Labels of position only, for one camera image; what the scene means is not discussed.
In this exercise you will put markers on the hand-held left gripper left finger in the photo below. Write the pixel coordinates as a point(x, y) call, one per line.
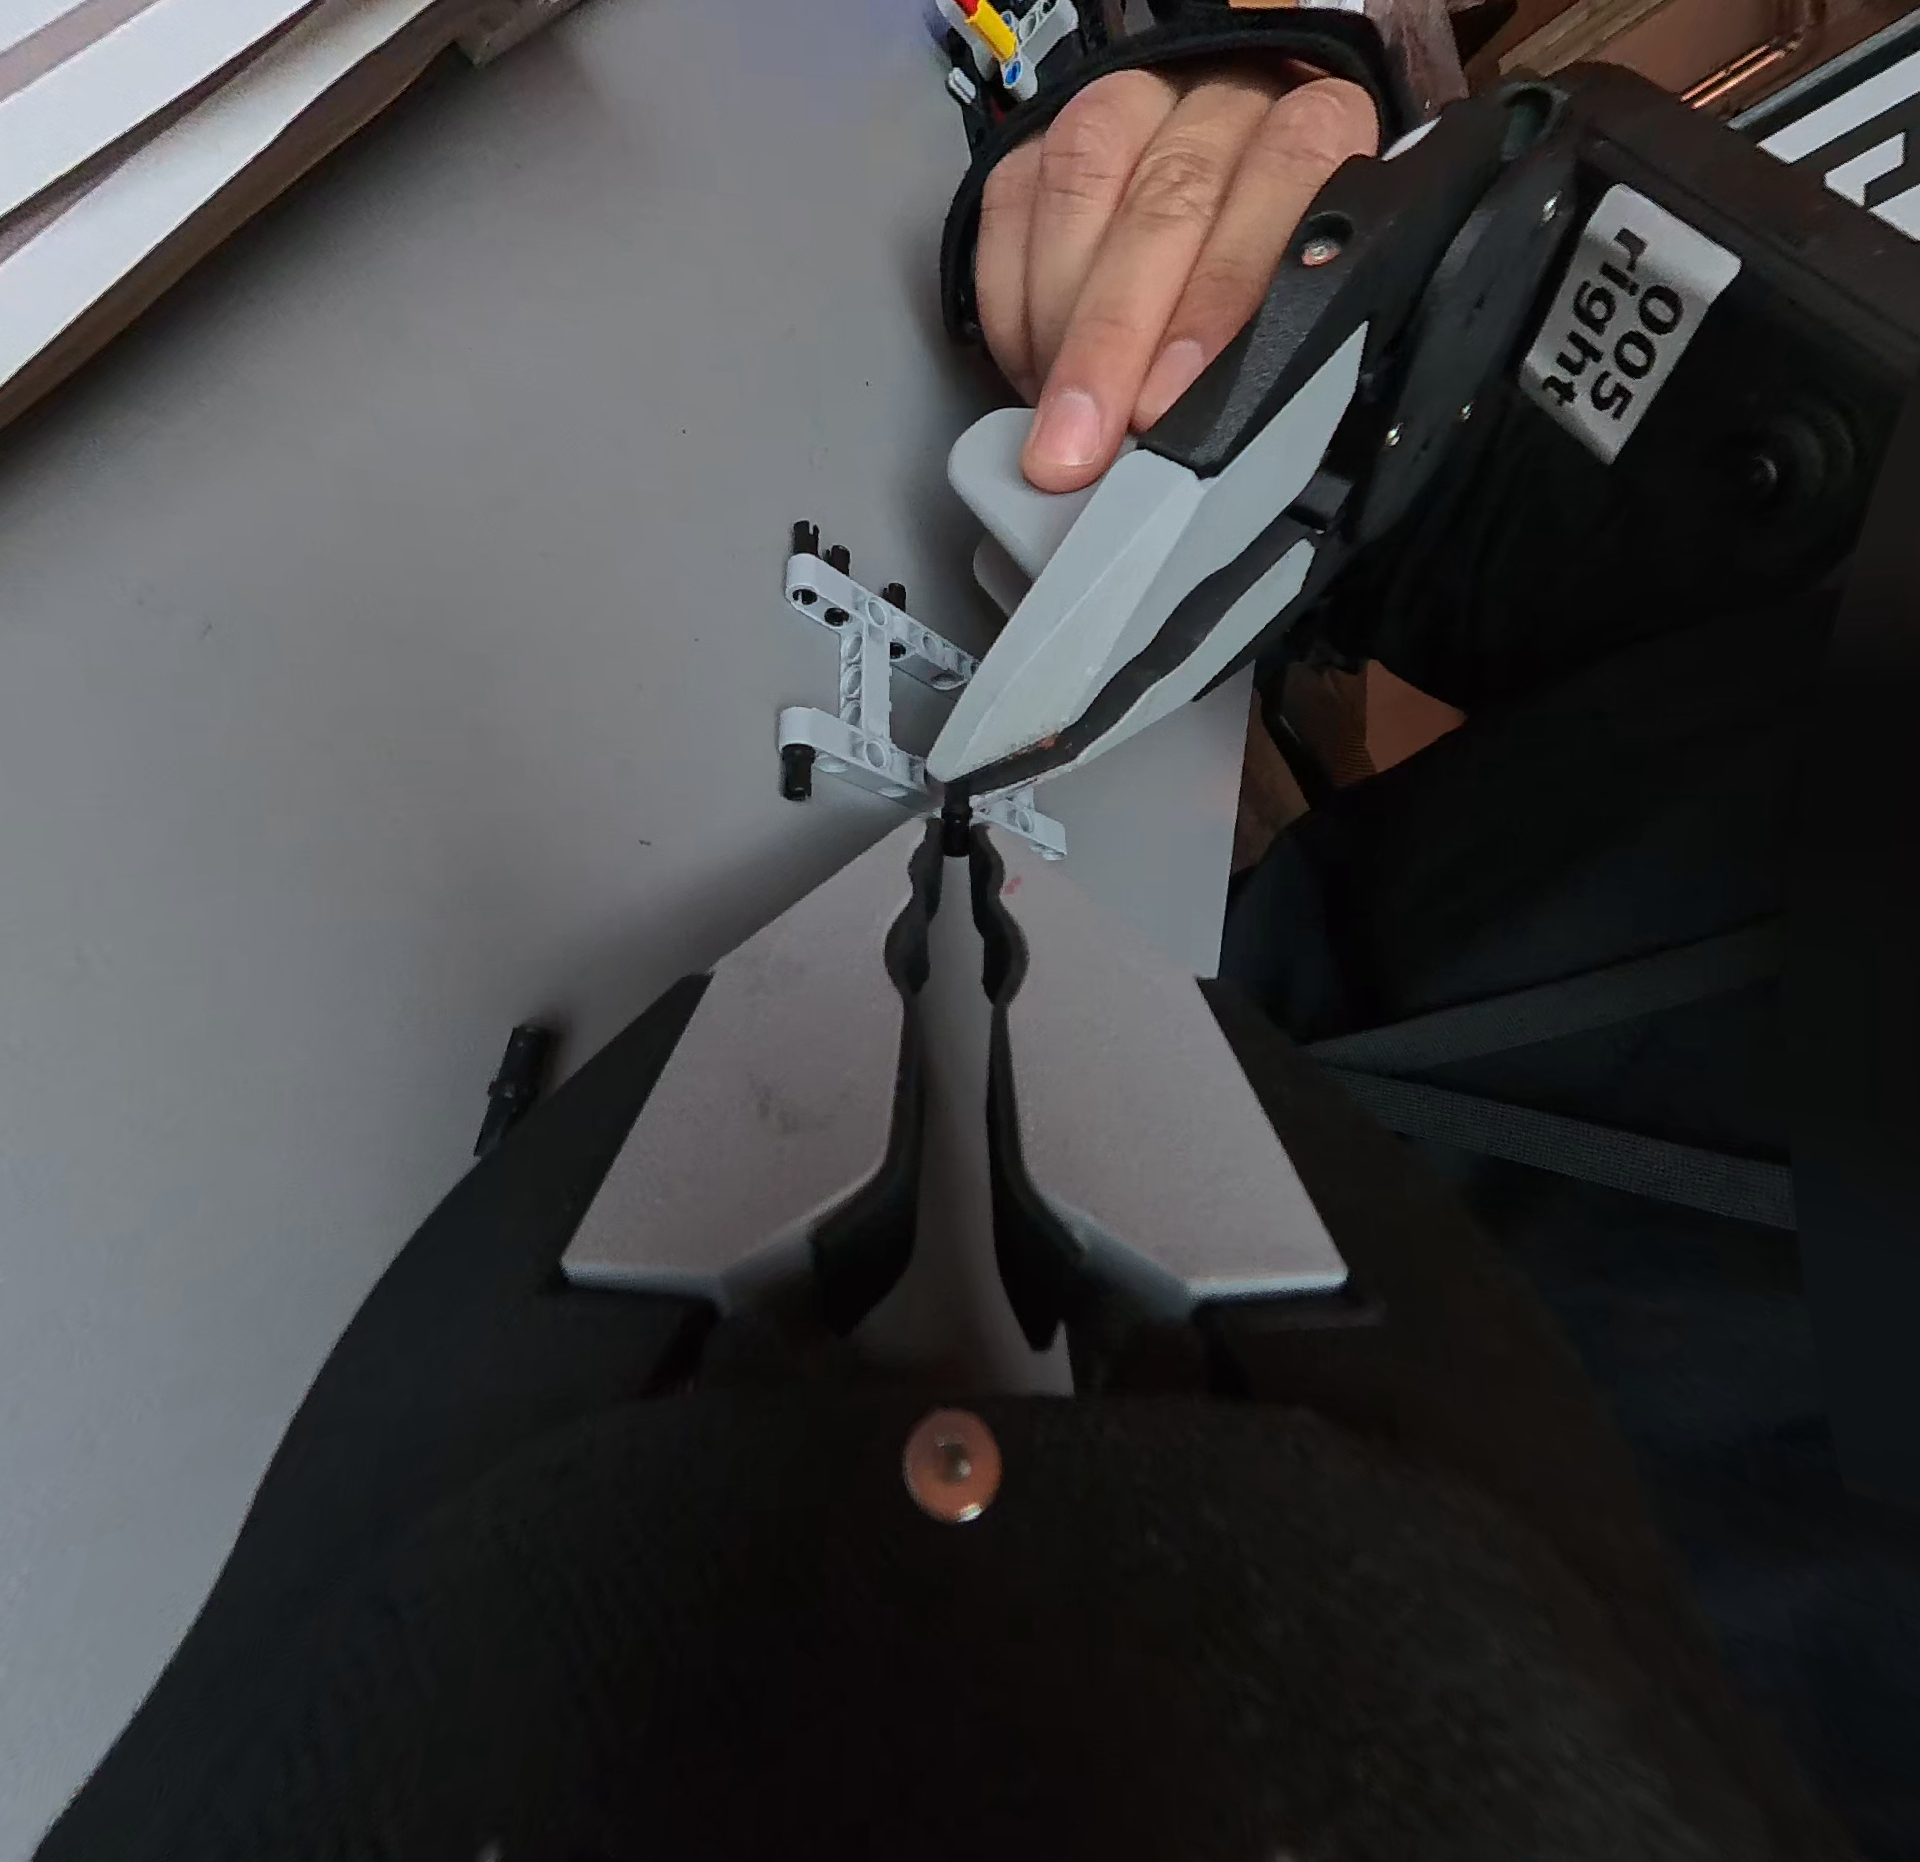
point(751, 1097)

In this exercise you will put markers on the grey lego beam frame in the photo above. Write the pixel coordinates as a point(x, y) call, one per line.
point(885, 647)

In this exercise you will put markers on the brown wooden frame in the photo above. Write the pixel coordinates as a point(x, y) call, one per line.
point(1650, 3)

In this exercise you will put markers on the person's right hand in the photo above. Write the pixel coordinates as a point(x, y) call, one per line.
point(1170, 226)

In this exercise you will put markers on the pile of small lego pieces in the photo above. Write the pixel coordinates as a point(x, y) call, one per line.
point(1005, 17)

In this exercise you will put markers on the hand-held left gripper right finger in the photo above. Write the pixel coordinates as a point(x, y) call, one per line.
point(1154, 1113)

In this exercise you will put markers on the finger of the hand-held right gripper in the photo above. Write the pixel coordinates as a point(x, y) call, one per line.
point(1110, 586)
point(1200, 662)

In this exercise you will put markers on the lego instruction booklet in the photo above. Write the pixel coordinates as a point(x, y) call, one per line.
point(224, 93)

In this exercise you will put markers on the black lego pin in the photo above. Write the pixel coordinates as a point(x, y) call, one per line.
point(513, 1083)
point(953, 831)

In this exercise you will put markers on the person's black clothing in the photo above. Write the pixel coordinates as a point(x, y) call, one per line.
point(1575, 916)

